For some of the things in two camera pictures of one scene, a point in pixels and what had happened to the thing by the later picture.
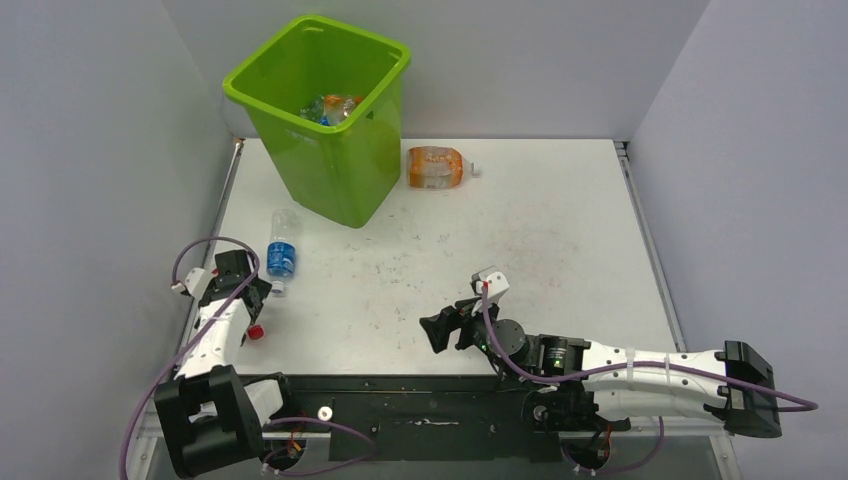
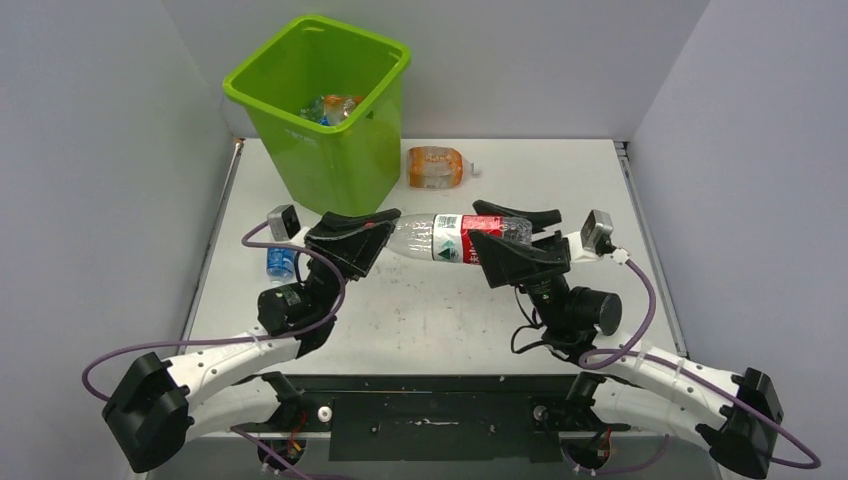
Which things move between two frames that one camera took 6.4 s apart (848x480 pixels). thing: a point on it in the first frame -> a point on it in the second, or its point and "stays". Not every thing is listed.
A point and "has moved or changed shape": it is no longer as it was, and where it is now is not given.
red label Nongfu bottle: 256,332 has moved or changed shape
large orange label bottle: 438,167 stays
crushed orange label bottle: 339,107 stays
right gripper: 439,326 -> 506,261
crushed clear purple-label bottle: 314,111 stays
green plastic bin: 344,172 stays
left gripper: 263,291 -> 351,242
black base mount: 421,418 stays
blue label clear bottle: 281,253 stays
